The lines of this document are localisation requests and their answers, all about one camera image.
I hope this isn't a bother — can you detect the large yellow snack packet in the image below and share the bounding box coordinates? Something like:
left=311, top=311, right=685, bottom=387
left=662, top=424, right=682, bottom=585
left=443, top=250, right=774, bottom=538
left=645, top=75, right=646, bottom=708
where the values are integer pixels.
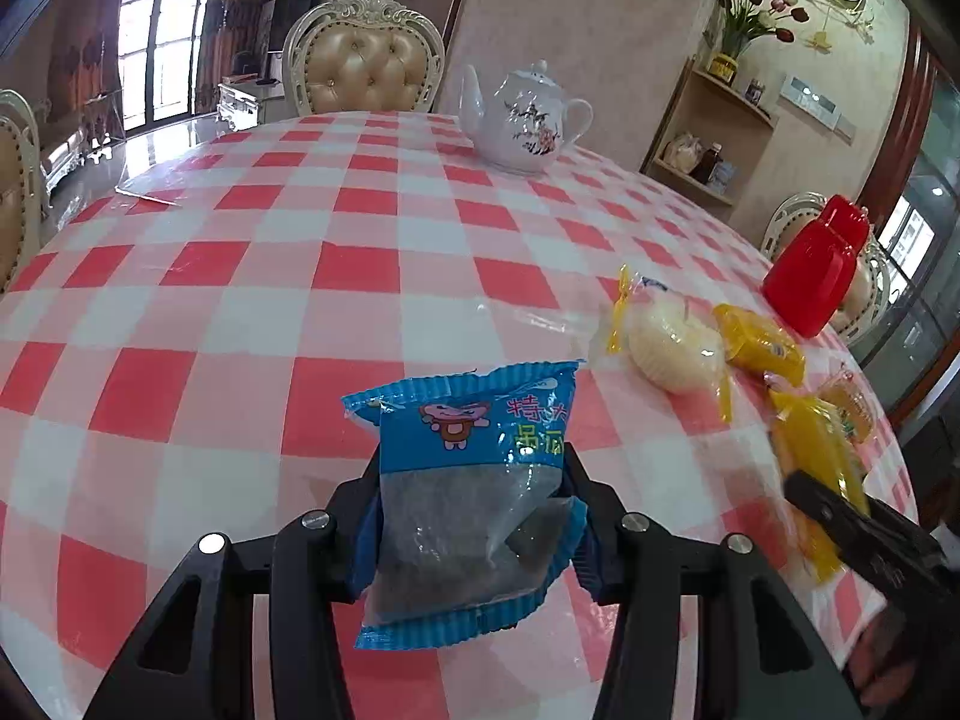
left=766, top=388, right=872, bottom=586

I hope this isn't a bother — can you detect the red white checkered tablecloth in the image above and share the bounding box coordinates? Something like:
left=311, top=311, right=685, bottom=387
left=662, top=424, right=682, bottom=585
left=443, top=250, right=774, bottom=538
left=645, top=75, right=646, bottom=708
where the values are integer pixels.
left=0, top=111, right=922, bottom=720

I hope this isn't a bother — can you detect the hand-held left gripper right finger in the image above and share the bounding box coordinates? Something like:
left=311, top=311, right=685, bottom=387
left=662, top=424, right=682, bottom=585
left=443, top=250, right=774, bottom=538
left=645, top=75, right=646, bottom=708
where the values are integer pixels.
left=562, top=441, right=863, bottom=720

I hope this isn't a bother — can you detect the person's right hand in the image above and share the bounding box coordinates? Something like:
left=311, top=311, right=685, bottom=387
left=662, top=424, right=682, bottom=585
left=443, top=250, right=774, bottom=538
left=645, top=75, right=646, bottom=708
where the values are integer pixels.
left=850, top=606, right=960, bottom=712

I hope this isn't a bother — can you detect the white carved side cabinet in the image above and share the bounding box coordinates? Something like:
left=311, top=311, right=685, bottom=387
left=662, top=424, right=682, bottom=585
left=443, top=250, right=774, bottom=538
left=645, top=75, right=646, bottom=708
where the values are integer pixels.
left=41, top=131, right=125, bottom=200

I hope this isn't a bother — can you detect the blue cartoon snack packet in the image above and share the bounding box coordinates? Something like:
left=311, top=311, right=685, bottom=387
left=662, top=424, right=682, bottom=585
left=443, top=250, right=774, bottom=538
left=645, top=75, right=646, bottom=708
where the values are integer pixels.
left=343, top=358, right=588, bottom=653

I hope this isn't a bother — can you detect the wooden corner shelf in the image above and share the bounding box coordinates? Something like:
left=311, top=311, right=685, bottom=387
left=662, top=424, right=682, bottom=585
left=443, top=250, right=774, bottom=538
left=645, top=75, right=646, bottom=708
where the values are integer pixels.
left=640, top=56, right=775, bottom=208

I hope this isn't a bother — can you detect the cream tufted carved chair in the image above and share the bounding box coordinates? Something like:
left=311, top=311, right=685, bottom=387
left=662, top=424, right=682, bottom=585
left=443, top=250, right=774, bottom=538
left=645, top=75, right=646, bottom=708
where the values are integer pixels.
left=760, top=191, right=893, bottom=340
left=0, top=90, right=47, bottom=293
left=283, top=0, right=448, bottom=118

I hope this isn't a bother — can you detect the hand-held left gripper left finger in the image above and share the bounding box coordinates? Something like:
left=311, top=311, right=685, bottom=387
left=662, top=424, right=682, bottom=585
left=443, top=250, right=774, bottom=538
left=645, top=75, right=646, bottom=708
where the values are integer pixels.
left=79, top=454, right=385, bottom=720

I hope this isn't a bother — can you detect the small yellow snack packet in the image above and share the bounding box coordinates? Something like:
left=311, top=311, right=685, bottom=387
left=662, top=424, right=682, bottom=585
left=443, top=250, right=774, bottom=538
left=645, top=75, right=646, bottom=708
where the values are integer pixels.
left=712, top=303, right=808, bottom=389

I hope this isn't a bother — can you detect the white carved television cabinet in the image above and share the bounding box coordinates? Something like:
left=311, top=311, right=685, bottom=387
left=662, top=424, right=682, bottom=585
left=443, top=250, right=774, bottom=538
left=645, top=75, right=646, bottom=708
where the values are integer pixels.
left=217, top=79, right=287, bottom=130

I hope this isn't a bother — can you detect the clear bag of white food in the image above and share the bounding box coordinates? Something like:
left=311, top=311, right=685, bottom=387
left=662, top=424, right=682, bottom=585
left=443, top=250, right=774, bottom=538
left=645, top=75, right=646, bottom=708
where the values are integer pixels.
left=669, top=133, right=703, bottom=174

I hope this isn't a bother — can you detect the clear packet of green cakes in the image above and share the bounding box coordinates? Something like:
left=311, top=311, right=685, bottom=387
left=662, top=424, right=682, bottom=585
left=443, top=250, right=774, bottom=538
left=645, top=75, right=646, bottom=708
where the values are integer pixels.
left=816, top=366, right=876, bottom=445

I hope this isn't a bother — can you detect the glass sliding door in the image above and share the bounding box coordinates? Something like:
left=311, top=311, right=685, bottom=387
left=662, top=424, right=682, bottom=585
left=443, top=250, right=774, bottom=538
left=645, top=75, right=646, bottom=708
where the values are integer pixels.
left=862, top=75, right=960, bottom=406

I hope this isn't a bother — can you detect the red thermos jug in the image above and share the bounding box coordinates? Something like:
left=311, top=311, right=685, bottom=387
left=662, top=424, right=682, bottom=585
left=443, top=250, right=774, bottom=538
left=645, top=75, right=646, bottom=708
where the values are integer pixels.
left=762, top=195, right=875, bottom=339

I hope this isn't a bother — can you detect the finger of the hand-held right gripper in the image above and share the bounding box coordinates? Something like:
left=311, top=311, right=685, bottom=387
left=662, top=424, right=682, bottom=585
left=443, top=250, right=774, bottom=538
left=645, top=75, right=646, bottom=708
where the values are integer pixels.
left=784, top=469, right=878, bottom=565

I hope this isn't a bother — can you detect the white wall switch panel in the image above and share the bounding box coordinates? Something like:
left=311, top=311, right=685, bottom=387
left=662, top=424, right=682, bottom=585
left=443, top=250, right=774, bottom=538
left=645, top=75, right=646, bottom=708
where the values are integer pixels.
left=778, top=75, right=857, bottom=145

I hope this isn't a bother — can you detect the flat screen television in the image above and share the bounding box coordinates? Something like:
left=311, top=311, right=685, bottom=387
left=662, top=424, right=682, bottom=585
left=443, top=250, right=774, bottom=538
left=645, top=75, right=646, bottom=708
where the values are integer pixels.
left=265, top=0, right=317, bottom=62

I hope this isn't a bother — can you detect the glass balcony door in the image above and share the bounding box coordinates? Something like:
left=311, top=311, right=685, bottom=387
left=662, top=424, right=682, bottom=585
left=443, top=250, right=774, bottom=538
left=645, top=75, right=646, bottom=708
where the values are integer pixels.
left=116, top=0, right=215, bottom=137

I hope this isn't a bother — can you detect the white floral teapot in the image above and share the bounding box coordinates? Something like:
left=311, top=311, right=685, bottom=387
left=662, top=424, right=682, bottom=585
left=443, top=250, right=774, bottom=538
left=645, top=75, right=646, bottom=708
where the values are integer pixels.
left=459, top=60, right=594, bottom=178

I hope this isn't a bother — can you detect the white bun clear packet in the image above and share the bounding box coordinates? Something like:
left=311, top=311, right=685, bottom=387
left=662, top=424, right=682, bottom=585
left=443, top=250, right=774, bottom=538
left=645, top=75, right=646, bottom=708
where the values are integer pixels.
left=589, top=265, right=734, bottom=422

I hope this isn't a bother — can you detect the vase of red flowers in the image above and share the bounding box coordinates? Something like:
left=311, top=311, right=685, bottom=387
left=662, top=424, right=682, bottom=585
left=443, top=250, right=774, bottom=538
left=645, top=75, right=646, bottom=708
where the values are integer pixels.
left=703, top=0, right=812, bottom=62

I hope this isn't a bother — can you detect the brown curtain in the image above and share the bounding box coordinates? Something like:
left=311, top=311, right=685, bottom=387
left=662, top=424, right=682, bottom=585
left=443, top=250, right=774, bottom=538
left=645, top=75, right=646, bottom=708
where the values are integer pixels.
left=195, top=0, right=280, bottom=117

